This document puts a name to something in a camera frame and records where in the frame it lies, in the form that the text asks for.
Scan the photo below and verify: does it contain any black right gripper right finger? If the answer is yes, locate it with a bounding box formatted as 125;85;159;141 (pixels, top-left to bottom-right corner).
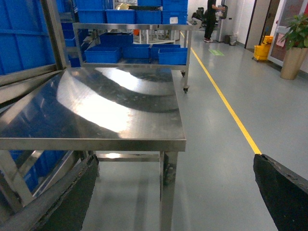
253;154;308;231

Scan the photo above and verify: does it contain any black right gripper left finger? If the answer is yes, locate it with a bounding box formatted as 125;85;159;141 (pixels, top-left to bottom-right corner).
0;154;99;231

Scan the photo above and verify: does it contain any steel shelf rack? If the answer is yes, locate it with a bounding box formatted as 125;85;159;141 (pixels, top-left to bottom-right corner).
0;0;102;217

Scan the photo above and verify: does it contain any small steel table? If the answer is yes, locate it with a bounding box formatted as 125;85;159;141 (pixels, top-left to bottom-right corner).
0;67;186;231

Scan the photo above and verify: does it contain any yellow mop bucket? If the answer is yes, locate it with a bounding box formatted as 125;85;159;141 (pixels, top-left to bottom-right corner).
252;36;273;62

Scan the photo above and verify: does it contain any potted plant in tan planter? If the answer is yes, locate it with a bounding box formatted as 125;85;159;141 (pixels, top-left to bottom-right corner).
280;13;308;80

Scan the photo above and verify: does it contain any grey trash can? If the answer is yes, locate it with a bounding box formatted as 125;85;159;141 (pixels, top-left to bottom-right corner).
229;35;237;46

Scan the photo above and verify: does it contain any steel wheeled cart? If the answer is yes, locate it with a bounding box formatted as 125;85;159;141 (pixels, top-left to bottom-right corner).
73;18;201;93

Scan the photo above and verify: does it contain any person in black clothes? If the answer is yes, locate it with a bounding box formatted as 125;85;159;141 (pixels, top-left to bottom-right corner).
204;0;225;43

